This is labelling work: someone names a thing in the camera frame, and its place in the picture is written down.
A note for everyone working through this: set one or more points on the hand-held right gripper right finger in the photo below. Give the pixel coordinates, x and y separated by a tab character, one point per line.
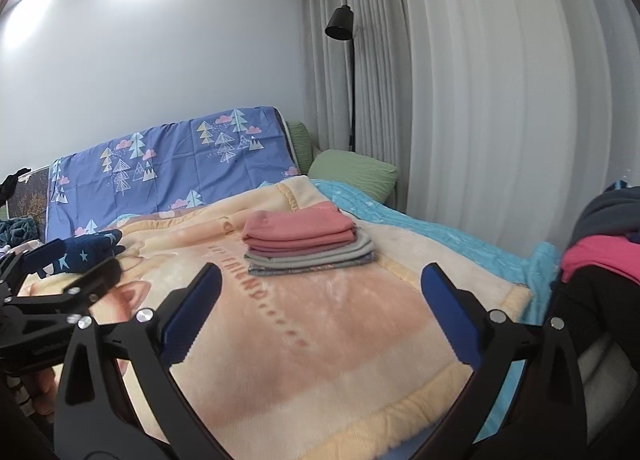
450	315

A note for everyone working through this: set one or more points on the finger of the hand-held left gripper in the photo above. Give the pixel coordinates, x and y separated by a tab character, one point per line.
85	282
35	255

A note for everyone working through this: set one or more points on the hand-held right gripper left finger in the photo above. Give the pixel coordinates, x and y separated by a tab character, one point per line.
195	310

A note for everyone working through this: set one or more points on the pink knit shirt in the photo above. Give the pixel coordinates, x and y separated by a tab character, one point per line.
300	227

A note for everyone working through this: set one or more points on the person's left hand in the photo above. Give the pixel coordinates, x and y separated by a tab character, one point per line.
40	390

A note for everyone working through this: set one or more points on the dark teal cloth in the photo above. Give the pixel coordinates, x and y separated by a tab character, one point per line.
17	231

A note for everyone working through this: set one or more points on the navy star fleece garment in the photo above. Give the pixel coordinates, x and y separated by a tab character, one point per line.
85	250

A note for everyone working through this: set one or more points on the turquoise bed sheet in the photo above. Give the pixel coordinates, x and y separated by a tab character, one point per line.
450	245

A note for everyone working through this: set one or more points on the cream plush printed blanket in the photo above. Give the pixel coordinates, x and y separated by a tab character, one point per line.
300	340

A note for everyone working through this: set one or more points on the folded grey garment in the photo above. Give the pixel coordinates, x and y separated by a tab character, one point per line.
350	252

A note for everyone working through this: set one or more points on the folded patterned garment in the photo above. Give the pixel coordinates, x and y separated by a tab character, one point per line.
310	268

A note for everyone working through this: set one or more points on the black garment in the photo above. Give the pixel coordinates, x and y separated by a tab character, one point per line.
590	310

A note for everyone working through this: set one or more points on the purple tree print cover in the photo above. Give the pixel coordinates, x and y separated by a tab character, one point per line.
175	165

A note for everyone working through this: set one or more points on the bright pink garment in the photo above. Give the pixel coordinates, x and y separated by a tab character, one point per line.
595	255

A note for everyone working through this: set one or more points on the large green pillow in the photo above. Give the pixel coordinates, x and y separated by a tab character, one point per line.
355	173

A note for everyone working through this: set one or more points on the small green pillow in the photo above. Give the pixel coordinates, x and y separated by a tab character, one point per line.
300	145

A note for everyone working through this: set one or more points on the grey curtain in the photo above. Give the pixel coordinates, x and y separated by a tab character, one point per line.
475	90

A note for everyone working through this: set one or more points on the black floor lamp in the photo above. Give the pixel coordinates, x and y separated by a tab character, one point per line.
340	23

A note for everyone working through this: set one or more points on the dark tree wall poster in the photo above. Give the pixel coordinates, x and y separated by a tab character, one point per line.
30	195

